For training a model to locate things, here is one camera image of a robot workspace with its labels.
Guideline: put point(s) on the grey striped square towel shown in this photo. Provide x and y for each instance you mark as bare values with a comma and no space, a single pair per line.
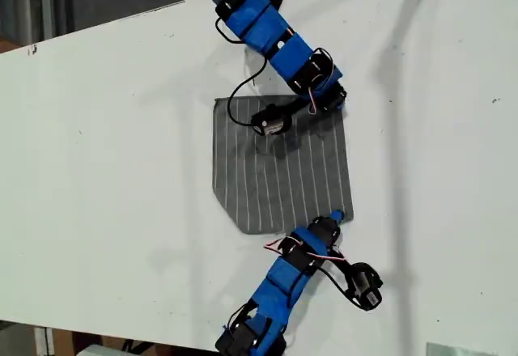
283,186

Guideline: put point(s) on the white plastic container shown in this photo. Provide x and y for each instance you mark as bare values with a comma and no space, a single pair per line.
97,350

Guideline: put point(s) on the black camera stalk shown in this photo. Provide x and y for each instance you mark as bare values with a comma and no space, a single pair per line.
297,107
344,263

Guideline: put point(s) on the black camera box white label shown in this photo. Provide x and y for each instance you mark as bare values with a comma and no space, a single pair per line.
271,123
364,287

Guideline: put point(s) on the grey metal frame post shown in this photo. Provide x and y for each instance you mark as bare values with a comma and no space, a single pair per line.
46,4

